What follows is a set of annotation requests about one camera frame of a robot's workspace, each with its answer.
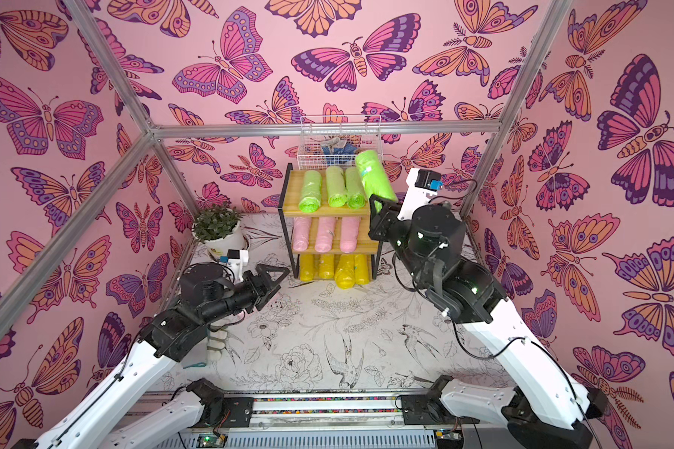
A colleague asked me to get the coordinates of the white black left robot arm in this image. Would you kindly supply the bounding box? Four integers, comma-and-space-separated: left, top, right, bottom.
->
17, 262, 290, 448

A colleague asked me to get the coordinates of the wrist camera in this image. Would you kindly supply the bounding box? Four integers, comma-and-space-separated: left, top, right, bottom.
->
218, 249, 249, 282
398, 168, 443, 221

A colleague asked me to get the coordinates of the wooden three-tier shelf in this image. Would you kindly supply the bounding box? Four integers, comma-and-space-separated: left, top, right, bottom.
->
277, 163, 383, 280

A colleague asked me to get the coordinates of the green roll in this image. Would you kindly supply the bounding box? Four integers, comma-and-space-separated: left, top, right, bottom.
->
355, 150, 398, 204
326, 166, 347, 208
344, 167, 366, 209
298, 170, 322, 213

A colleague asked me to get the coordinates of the pink roll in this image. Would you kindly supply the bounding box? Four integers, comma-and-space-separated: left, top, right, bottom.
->
315, 217, 337, 254
292, 216, 312, 253
340, 216, 361, 254

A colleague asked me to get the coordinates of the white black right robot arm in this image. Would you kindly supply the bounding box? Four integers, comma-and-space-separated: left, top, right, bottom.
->
369, 195, 607, 448

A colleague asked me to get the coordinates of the white wire basket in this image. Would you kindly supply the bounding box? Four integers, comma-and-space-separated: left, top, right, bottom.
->
296, 112, 383, 170

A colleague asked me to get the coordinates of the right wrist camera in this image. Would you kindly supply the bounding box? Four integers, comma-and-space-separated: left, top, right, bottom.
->
398, 168, 443, 221

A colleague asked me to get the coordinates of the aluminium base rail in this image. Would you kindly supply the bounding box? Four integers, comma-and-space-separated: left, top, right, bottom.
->
86, 386, 568, 449

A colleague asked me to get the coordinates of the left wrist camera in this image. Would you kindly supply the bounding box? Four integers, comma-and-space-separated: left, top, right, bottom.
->
218, 249, 249, 282

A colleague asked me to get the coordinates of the potted green plant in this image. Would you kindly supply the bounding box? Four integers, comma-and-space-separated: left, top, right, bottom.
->
192, 205, 248, 256

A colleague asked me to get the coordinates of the white green work glove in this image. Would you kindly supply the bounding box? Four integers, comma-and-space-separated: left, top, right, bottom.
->
181, 330, 228, 369

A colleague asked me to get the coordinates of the yellow roll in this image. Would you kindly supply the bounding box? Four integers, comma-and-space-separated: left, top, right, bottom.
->
354, 254, 372, 285
334, 254, 356, 290
318, 254, 335, 280
299, 254, 316, 282

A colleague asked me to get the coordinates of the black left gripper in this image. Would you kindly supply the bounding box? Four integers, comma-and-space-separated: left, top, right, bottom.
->
201, 266, 289, 329

